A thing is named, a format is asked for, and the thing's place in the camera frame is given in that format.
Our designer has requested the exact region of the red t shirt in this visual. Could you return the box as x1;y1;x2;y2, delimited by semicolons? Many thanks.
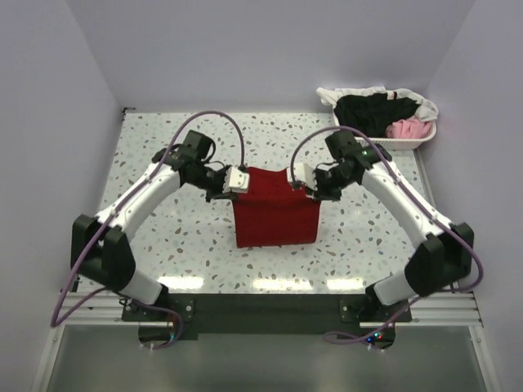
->
232;167;320;247

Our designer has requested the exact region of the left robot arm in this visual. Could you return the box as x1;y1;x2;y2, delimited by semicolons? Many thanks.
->
71;131;250;320

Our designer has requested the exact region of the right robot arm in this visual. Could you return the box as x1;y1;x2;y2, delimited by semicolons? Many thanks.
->
288;127;474;321

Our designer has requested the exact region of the black garment in basket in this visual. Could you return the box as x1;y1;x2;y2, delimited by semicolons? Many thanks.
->
333;93;420;138

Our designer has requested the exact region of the pink garment in basket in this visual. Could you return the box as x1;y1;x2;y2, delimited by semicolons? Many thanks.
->
386;118;432;140

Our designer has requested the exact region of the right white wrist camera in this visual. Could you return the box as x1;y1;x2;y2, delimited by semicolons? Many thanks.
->
286;163;317;191

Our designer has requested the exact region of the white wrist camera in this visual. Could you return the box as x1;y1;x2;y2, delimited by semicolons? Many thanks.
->
223;167;250;194
286;163;317;191

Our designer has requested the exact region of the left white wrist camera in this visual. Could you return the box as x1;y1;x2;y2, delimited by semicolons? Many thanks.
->
223;167;250;194

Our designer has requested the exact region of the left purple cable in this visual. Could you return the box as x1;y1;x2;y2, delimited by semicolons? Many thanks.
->
50;109;247;328

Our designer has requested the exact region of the purple cable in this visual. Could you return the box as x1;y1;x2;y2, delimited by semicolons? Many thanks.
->
50;109;247;328
288;125;485;344

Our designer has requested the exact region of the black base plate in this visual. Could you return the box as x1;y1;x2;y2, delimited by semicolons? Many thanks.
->
120;294;412;348

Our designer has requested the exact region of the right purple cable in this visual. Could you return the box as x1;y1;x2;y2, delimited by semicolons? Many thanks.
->
288;125;485;344

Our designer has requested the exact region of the aluminium frame rail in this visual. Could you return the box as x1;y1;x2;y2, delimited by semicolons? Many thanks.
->
65;293;483;327

